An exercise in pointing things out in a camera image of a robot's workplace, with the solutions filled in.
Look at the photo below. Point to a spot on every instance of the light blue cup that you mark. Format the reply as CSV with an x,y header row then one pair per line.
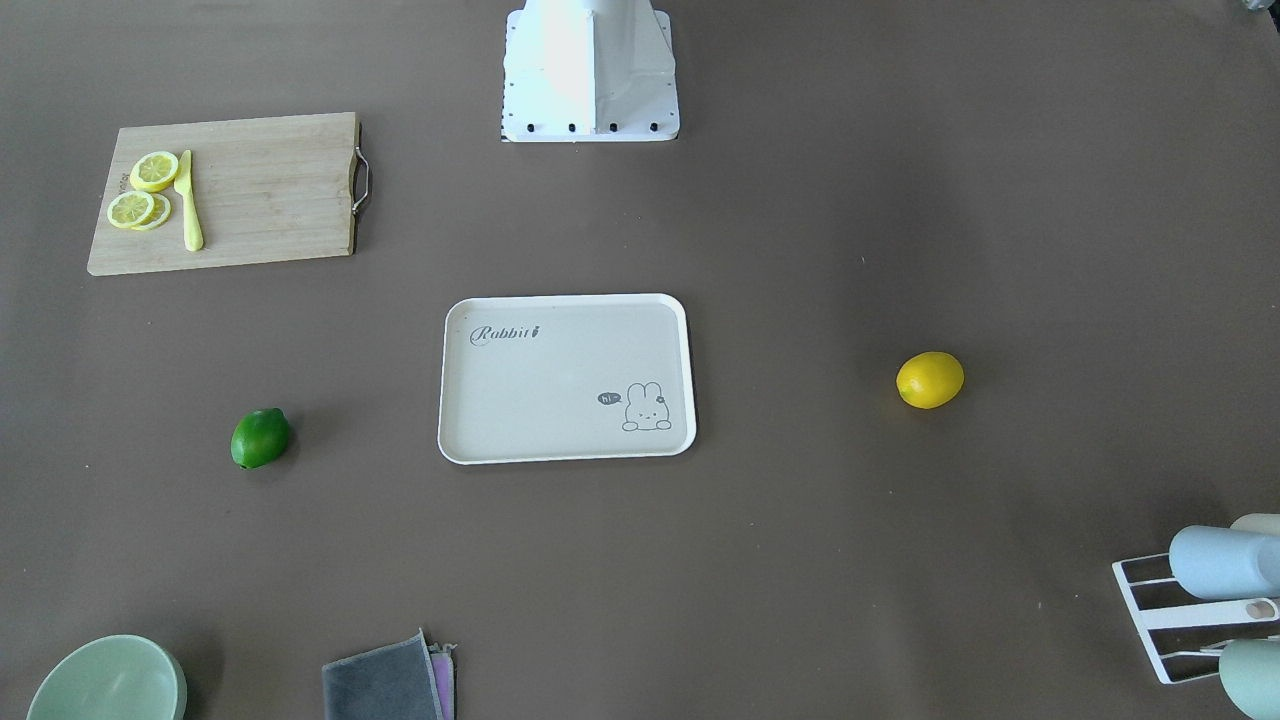
x,y
1225,564

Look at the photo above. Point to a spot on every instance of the mint green bowl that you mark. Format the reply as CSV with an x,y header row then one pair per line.
x,y
114,677

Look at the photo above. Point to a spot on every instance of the green lime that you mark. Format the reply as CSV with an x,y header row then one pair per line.
x,y
259,438

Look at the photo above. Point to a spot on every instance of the lemon slice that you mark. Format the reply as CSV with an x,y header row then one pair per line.
x,y
154,172
131,209
159,214

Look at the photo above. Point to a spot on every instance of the yellow plastic knife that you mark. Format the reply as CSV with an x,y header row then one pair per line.
x,y
193,236

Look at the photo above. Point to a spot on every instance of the mint green cup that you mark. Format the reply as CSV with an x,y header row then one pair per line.
x,y
1249,674

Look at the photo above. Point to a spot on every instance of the wooden cutting board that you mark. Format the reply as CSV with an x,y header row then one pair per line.
x,y
266,190

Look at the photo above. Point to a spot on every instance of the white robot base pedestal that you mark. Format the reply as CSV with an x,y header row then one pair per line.
x,y
589,71

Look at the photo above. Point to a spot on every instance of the cream rabbit tray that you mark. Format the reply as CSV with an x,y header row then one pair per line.
x,y
566,377

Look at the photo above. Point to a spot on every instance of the white wire cup rack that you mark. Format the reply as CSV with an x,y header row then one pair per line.
x,y
1183,636

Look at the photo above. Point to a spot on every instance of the purple folded cloth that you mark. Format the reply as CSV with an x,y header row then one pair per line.
x,y
444,674

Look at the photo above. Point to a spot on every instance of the grey folded cloth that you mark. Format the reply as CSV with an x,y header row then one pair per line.
x,y
390,682

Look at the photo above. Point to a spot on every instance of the yellow lemon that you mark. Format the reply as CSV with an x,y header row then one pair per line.
x,y
930,379

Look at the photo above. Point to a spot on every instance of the white cup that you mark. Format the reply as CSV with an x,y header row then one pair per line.
x,y
1258,522

